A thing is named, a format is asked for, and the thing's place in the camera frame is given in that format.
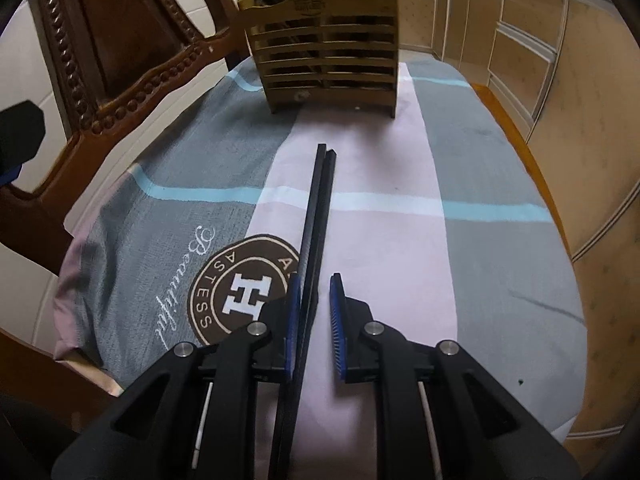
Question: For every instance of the brown wooden utensil holder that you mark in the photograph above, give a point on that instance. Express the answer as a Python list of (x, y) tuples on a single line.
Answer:
[(333, 52)]

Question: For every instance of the carved wooden chair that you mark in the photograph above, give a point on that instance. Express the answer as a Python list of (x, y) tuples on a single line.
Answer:
[(176, 211)]

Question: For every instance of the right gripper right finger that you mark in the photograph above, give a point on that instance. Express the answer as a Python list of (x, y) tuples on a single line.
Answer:
[(438, 413)]

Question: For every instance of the black chopstick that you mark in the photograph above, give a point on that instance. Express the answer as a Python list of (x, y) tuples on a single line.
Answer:
[(289, 393), (320, 236)]

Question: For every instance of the tan lower kitchen cabinets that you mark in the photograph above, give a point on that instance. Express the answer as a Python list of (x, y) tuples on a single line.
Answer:
[(566, 75)]

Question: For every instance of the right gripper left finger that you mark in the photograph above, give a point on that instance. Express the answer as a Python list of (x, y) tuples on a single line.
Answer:
[(192, 414)]

